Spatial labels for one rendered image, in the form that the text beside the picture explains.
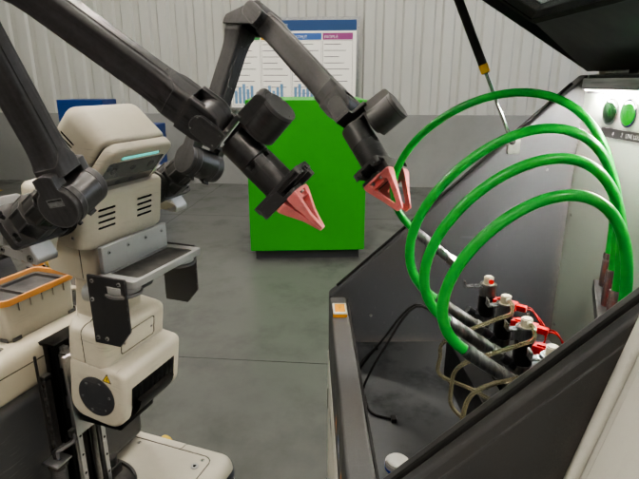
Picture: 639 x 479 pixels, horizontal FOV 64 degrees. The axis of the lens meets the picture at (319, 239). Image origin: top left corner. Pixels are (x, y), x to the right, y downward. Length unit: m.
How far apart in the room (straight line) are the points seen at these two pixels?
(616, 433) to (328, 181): 3.71
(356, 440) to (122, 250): 0.69
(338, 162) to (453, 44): 3.64
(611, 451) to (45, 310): 1.33
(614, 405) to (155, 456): 1.50
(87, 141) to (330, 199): 3.22
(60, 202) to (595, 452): 0.86
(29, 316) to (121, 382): 0.35
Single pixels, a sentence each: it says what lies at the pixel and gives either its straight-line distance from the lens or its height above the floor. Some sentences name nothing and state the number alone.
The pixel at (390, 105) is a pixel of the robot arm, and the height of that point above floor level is 1.39.
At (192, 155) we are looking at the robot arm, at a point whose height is 1.26.
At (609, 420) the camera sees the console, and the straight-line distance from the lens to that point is 0.62.
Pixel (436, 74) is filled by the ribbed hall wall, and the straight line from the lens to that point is 7.40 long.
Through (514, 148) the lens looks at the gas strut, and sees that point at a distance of 1.21.
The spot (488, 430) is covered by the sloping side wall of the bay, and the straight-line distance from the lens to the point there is 0.61.
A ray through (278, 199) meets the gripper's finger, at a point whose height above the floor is 1.26.
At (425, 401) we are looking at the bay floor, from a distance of 1.09.
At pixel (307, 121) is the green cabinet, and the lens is 4.11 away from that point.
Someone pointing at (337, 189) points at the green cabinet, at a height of 0.60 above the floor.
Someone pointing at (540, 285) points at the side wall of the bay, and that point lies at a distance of 1.33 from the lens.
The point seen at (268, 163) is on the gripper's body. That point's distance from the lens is 0.82.
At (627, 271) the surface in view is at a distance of 0.71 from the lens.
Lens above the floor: 1.44
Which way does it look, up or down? 17 degrees down
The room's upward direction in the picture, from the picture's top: straight up
